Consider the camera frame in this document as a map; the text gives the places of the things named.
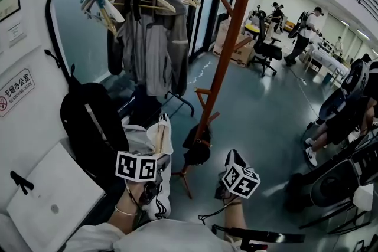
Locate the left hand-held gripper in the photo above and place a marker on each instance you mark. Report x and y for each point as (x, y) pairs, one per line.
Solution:
(134, 166)

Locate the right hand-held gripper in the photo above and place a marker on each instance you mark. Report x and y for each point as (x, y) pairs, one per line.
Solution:
(240, 183)

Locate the white jacket with black stripes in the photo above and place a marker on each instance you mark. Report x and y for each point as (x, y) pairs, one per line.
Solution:
(152, 138)

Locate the orange wooden coat stand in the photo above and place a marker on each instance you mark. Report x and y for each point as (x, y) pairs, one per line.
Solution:
(233, 38)

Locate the person's right forearm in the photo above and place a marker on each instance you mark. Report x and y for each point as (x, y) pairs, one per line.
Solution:
(234, 217)

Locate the person's left forearm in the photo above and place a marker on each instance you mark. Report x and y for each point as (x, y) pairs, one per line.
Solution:
(127, 212)

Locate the wooden hanger with blue clips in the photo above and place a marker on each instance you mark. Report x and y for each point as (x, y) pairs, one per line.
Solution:
(103, 9)

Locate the light grey bag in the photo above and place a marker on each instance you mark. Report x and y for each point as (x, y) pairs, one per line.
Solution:
(137, 138)

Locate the black bag on stand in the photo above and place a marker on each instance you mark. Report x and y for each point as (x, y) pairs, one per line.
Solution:
(196, 150)

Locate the gold wrist bangle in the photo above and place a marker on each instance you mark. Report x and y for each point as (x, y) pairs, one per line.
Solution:
(125, 211)

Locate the dark blue bag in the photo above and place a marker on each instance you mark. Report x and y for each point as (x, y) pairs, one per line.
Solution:
(146, 109)

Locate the black backpack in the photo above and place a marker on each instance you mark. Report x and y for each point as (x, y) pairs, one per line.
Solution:
(88, 127)

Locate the person's white shirt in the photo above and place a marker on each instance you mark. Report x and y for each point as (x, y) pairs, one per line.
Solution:
(165, 237)

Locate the black round equipment pack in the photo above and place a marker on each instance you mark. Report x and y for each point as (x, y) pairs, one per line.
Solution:
(333, 180)

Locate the white power strip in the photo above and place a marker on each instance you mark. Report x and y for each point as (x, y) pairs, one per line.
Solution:
(301, 80)

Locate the large cardboard box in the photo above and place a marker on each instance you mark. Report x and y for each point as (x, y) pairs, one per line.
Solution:
(239, 54)

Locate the dark grey jacket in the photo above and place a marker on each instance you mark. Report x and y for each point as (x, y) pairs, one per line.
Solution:
(180, 68)

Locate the black office chair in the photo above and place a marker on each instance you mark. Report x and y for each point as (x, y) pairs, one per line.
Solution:
(267, 51)

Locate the black faucet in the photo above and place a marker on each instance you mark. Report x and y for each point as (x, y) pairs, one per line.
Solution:
(22, 183)

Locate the light grey jacket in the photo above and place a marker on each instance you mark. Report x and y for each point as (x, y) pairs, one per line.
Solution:
(153, 53)

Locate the blue waste bin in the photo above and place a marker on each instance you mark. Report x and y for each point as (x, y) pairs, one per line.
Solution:
(327, 79)

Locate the small cardboard box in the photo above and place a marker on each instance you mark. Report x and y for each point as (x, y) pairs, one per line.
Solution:
(223, 28)

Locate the long white table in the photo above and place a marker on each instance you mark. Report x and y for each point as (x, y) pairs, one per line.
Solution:
(325, 57)

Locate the black rack hook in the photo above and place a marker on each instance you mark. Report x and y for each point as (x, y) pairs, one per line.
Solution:
(52, 57)

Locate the no smoking sign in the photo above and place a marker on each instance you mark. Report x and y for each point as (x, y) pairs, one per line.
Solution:
(16, 93)

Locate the yellow sofa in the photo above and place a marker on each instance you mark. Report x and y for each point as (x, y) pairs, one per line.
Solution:
(289, 25)

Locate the black chest mount bar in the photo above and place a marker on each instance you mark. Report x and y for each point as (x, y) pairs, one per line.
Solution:
(265, 236)

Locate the white wall switch panel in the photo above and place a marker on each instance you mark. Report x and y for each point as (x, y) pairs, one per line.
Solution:
(15, 35)

